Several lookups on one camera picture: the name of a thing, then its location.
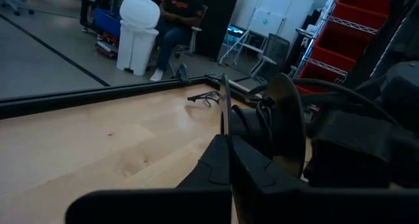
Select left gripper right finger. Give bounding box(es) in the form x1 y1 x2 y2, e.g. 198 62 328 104
228 135 419 224

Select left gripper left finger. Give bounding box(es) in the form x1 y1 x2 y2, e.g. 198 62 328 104
65 134 234 224

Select black cord spool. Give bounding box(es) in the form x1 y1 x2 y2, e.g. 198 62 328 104
219 73 307 179

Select thin black cord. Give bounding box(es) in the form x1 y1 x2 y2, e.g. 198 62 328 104
231 99 274 143

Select red plastic storage bin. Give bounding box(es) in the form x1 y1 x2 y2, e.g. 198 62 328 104
296 62 348 94
332 0 392 30
310 27 374 71

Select clear safety glasses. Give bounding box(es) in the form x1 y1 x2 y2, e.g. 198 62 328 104
187 90 221 107

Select grey mesh chair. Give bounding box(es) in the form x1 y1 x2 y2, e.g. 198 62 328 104
250 33 291 84

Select white folding stand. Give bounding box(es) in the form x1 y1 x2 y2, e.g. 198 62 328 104
218 7 285 67

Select grey office chair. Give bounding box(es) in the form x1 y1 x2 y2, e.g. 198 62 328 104
170 4 210 60

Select white pedal trash bin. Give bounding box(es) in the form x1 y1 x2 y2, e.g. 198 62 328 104
115 0 161 77

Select person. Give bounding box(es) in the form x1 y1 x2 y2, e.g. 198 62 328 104
149 0 204 83

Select tall black cabinet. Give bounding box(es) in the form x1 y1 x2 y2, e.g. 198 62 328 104
195 0 242 62

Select blue plastic crate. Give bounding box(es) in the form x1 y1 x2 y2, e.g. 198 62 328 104
94 7 122 39

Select black camera cable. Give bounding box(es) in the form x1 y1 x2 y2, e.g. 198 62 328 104
248 78 399 125

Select chrome wire shelf rack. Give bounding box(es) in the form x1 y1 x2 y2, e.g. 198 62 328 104
293 0 393 97

